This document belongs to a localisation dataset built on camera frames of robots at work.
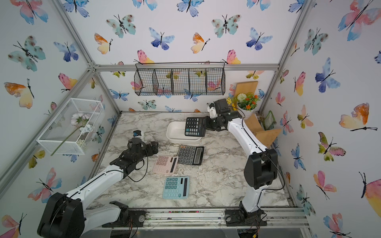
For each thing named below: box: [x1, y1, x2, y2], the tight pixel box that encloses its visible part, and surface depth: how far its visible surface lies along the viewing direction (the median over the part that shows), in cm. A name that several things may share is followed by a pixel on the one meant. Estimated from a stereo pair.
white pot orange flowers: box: [236, 92, 261, 119], surface depth 100 cm
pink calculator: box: [152, 155, 179, 175], surface depth 92 cm
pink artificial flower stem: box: [50, 113, 91, 156], surface depth 75 cm
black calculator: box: [184, 116, 207, 137], surface depth 90 cm
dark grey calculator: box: [177, 144, 205, 166], surface depth 97 cm
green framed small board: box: [263, 110, 277, 131], surface depth 113 cm
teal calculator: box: [162, 176, 190, 199], surface depth 84 cm
